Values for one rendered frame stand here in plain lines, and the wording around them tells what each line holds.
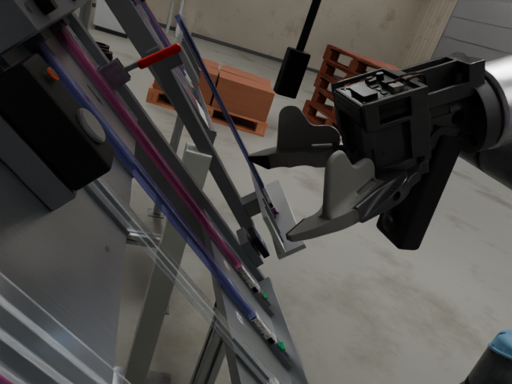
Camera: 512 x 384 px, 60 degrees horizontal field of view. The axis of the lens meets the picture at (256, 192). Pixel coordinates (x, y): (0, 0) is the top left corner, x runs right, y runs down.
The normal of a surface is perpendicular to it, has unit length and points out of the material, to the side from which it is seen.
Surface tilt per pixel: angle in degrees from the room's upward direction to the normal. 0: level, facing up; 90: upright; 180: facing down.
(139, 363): 90
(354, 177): 73
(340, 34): 90
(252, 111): 90
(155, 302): 90
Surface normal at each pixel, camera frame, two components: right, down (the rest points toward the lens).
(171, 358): 0.31, -0.87
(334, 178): 0.69, 0.22
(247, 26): 0.30, 0.47
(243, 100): 0.08, 0.42
